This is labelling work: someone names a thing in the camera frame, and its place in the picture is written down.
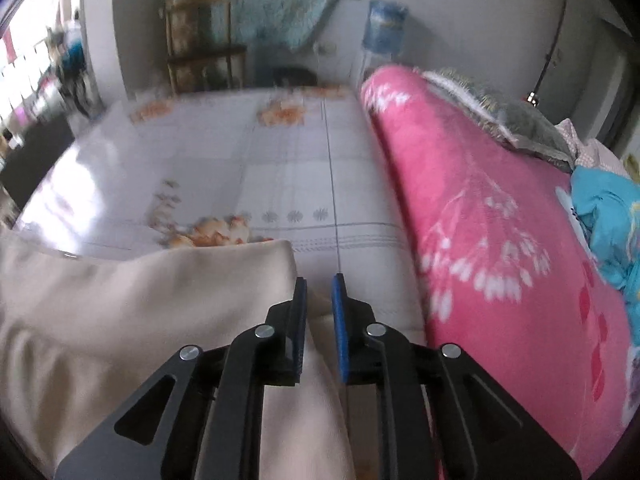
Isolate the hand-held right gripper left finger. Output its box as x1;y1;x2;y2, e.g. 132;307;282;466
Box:
54;276;308;480

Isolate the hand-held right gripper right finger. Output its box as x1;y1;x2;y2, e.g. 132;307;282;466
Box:
331;272;583;480

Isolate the beige jacket with dark stripes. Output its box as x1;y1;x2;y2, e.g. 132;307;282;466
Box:
0;230;361;480

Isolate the pink floral blanket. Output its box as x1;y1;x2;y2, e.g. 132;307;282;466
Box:
359;64;638;480

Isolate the grey pillow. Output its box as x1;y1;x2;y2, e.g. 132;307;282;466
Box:
422;67;576;171

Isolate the blue cartoon quilt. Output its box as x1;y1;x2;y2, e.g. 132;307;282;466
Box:
555;165;640;301

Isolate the wooden chair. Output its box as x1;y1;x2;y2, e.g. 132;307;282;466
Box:
164;0;248;96

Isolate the blue water jug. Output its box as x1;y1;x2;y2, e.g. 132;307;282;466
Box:
362;0;408;56

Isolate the pink patterned pillow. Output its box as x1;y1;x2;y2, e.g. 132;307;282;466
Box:
559;119;632;177

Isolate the dark cabinet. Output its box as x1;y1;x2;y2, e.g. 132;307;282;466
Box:
0;115;76;211

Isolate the thin dark pole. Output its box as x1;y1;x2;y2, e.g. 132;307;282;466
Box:
532;0;572;106

